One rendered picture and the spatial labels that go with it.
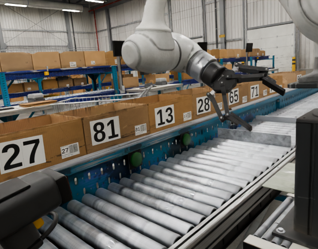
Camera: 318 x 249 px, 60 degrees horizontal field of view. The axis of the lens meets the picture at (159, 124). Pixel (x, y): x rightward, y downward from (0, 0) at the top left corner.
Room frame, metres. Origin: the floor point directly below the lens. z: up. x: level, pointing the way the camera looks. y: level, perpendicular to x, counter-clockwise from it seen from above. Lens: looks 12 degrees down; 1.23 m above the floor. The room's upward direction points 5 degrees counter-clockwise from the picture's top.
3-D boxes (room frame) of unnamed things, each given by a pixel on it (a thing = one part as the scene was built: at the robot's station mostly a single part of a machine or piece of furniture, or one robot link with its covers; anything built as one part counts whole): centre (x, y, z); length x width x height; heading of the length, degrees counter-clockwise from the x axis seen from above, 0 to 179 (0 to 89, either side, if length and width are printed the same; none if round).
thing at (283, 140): (1.60, -0.55, 0.76); 0.46 x 0.01 x 0.09; 46
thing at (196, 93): (1.95, -0.26, 0.96); 0.39 x 0.29 x 0.17; 136
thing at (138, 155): (1.25, 0.12, 0.81); 0.07 x 0.01 x 0.07; 136
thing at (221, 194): (1.11, -0.08, 0.72); 0.52 x 0.05 x 0.05; 46
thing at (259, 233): (0.78, -0.34, 0.74); 0.28 x 0.02 x 0.02; 136
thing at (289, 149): (1.58, -0.53, 0.72); 0.52 x 0.05 x 0.05; 46
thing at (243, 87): (2.23, -0.53, 0.96); 0.39 x 0.29 x 0.17; 136
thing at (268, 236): (0.77, -0.36, 0.74); 0.28 x 0.02 x 0.02; 136
